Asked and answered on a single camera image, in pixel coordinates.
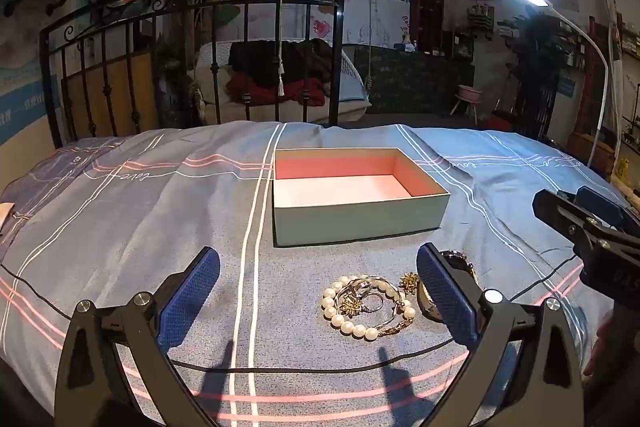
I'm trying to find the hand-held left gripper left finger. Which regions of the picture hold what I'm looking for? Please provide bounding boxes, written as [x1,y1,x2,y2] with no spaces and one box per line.
[54,246,222,427]

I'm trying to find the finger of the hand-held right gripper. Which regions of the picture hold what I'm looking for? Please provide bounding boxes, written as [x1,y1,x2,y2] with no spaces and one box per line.
[532,189,601,253]
[575,186,640,238]

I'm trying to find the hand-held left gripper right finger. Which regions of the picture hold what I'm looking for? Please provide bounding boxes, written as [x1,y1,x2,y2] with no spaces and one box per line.
[416,243,586,427]

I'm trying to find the wristwatch with beige strap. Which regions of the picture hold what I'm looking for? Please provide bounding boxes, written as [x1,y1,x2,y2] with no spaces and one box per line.
[417,249,478,323]

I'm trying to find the gold chain bracelet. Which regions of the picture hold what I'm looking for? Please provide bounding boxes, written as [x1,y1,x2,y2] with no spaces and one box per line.
[336,277,417,339]

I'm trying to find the silver ring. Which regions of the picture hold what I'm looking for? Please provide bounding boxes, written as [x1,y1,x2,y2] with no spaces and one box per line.
[350,279,387,314]

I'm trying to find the white pearl bracelet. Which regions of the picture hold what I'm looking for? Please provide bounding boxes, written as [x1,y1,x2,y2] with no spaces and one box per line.
[321,275,417,341]

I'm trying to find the green box with pink inside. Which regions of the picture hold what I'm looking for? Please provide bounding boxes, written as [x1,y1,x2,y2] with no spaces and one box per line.
[272,148,452,248]

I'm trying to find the grey blue lined blanket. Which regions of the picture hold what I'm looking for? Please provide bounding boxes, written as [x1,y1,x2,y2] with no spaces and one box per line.
[0,121,640,427]

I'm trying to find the pink stool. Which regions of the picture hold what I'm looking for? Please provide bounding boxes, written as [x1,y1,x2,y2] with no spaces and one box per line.
[450,85,484,118]

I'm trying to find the beige sofa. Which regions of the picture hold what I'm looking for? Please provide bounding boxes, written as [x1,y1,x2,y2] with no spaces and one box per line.
[192,39,373,125]

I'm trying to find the dark green patterned counter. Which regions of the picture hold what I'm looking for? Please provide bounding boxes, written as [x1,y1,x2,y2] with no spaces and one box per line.
[352,44,476,115]

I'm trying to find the red clothing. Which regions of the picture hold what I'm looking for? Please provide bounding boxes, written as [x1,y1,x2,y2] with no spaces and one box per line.
[226,72,331,106]

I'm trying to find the white hanging tassel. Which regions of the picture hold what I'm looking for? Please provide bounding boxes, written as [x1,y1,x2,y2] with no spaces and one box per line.
[277,0,287,98]

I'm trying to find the red phone booth cabinet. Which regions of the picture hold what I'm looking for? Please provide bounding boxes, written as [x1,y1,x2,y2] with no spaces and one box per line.
[410,0,447,54]

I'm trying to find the black clothing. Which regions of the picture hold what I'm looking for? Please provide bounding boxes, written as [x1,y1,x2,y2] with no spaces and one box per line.
[229,39,335,88]

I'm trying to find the black iron bed frame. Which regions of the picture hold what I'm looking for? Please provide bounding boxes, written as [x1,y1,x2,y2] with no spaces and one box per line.
[39,0,348,148]

